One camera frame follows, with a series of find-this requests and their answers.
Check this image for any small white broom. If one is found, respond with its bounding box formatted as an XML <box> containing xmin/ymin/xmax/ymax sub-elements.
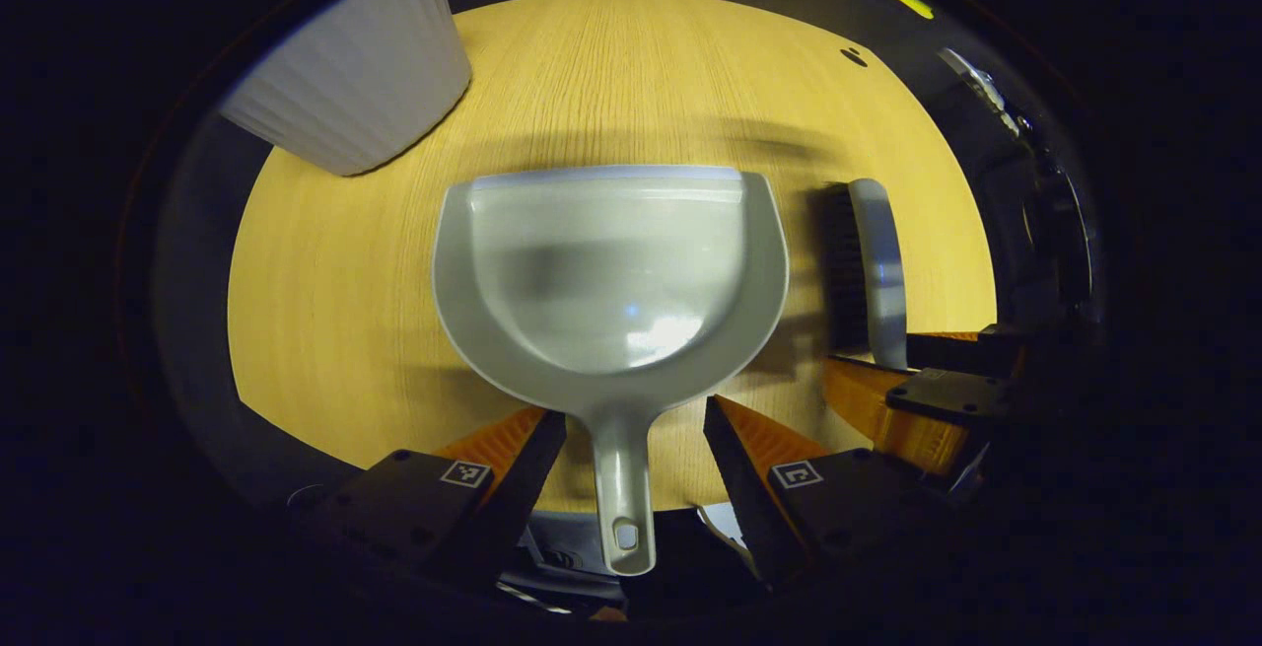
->
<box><xmin>823</xmin><ymin>178</ymin><xmax>909</xmax><ymax>371</ymax></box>

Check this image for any wooden desktop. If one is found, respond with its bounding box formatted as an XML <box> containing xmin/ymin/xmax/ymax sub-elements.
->
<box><xmin>227</xmin><ymin>0</ymin><xmax>999</xmax><ymax>514</ymax></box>

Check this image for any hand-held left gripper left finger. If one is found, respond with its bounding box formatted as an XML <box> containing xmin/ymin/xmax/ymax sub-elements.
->
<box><xmin>294</xmin><ymin>406</ymin><xmax>570</xmax><ymax>580</ymax></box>

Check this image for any white ribbed garbage bin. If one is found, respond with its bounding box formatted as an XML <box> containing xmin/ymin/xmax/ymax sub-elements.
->
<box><xmin>219</xmin><ymin>0</ymin><xmax>474</xmax><ymax>177</ymax></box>

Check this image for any light grey dustpan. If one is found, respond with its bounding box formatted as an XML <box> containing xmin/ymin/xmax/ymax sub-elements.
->
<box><xmin>432</xmin><ymin>165</ymin><xmax>790</xmax><ymax>578</ymax></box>

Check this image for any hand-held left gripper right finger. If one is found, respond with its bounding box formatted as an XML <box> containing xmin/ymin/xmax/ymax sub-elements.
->
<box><xmin>701</xmin><ymin>394</ymin><xmax>948</xmax><ymax>584</ymax></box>

